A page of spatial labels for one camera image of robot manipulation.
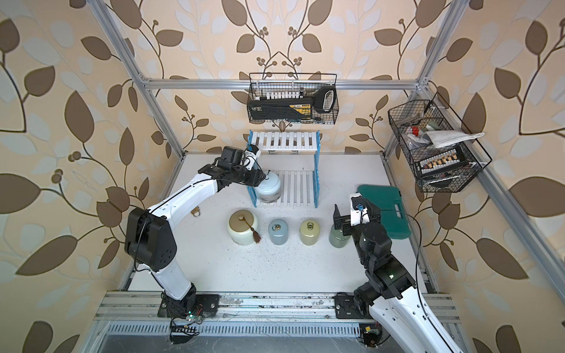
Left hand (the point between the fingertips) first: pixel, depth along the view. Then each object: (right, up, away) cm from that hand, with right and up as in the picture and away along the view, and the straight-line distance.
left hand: (262, 172), depth 87 cm
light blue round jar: (+3, -8, +6) cm, 10 cm away
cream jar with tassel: (-7, -21, -4) cm, 23 cm away
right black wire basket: (+58, +20, -1) cm, 62 cm away
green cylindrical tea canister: (+29, -25, -5) cm, 39 cm away
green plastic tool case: (+56, -18, +6) cm, 59 cm away
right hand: (+32, -10, -16) cm, 37 cm away
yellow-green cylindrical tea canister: (+19, -23, -3) cm, 30 cm away
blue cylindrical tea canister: (+7, -23, -4) cm, 24 cm away
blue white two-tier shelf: (+15, -7, +16) cm, 23 cm away
